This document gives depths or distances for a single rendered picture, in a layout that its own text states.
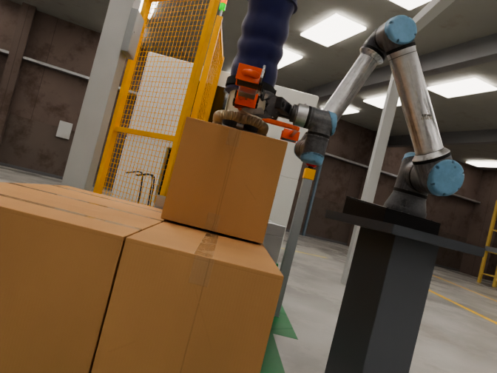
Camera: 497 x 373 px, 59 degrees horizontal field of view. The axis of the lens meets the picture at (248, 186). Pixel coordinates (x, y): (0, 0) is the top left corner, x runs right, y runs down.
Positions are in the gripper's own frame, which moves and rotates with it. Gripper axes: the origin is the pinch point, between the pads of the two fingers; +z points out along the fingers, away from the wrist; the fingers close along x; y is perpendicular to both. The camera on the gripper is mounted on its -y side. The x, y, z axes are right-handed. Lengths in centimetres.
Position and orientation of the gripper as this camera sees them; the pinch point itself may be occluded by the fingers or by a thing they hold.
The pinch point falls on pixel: (246, 99)
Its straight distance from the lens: 174.1
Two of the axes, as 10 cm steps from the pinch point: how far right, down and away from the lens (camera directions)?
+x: 2.5, -9.7, 0.3
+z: -9.7, -2.5, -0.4
